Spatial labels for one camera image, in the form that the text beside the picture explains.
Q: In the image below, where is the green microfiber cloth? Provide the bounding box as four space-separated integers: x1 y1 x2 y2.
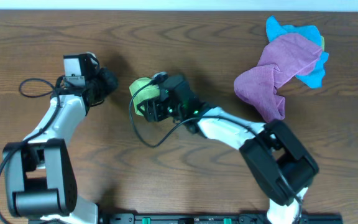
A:
129 77 160 116

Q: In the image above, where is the right black cable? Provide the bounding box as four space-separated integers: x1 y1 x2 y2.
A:
128 79 304 212

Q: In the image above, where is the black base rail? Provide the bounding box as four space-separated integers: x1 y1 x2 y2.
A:
97 213 344 224

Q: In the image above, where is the blue microfiber cloth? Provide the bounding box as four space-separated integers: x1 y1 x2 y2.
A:
266 16 329 89

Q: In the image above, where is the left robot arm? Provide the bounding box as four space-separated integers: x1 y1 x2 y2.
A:
0 68 118 223

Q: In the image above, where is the purple microfiber cloth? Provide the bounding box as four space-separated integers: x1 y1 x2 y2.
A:
234 33 323 123

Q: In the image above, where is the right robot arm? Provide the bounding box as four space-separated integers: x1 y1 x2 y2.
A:
129 89 319 223

